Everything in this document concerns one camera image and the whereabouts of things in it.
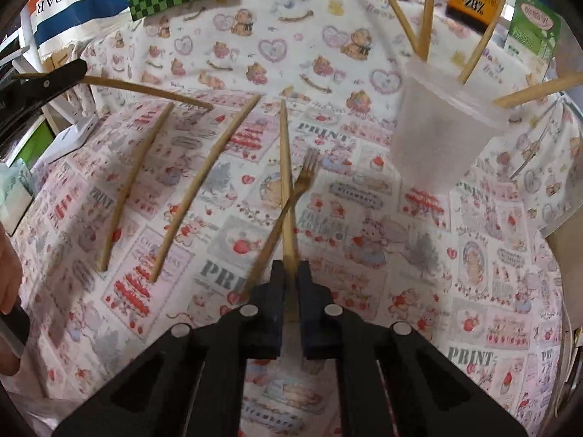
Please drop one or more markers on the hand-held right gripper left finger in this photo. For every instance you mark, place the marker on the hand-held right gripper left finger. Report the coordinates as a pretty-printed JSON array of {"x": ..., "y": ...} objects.
[{"x": 275, "y": 318}]

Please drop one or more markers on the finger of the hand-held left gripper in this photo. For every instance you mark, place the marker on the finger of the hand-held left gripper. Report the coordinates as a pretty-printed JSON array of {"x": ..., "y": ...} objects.
[{"x": 45, "y": 84}]

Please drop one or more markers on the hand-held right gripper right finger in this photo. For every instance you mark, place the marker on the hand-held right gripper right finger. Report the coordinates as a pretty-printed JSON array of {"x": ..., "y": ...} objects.
[{"x": 304, "y": 323}]

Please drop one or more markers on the wooden fork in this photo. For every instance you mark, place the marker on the wooden fork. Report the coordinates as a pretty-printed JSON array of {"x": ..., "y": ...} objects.
[{"x": 291, "y": 200}]

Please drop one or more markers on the translucent plastic cup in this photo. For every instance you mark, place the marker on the translucent plastic cup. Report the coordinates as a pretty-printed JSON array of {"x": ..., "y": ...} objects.
[{"x": 432, "y": 136}]

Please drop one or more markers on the person's left hand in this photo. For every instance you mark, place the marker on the person's left hand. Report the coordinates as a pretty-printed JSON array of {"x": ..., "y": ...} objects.
[{"x": 9, "y": 273}]

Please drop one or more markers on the green storage box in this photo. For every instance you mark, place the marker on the green storage box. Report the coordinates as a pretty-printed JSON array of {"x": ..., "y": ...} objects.
[{"x": 32, "y": 145}]

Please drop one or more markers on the striped cloth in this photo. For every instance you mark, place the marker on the striped cloth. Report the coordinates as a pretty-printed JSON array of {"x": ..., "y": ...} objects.
[{"x": 68, "y": 13}]

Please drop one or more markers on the pale green tissue pack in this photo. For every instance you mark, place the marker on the pale green tissue pack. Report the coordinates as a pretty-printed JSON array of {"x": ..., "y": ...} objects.
[{"x": 13, "y": 195}]

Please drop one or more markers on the bear print cloth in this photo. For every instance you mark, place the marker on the bear print cloth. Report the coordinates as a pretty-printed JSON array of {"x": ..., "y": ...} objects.
[{"x": 319, "y": 32}]

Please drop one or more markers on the green milk carton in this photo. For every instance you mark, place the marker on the green milk carton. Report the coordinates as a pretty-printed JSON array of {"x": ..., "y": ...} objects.
[{"x": 533, "y": 27}]

